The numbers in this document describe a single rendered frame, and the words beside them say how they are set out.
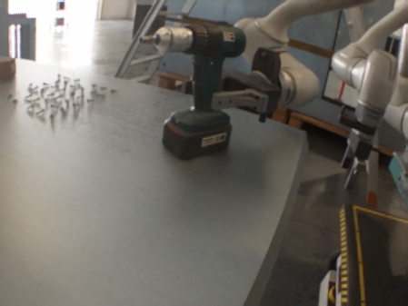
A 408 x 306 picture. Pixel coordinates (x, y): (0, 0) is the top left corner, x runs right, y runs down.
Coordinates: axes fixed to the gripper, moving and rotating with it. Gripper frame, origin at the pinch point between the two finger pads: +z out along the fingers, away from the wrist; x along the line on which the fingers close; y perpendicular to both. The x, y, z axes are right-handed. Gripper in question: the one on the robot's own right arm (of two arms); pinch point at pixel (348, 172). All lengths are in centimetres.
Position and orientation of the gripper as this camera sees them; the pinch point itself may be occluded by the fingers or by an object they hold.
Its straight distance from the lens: 91.1
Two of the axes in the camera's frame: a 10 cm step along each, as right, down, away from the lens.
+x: 3.3, -4.2, 8.5
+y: 9.3, 2.8, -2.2
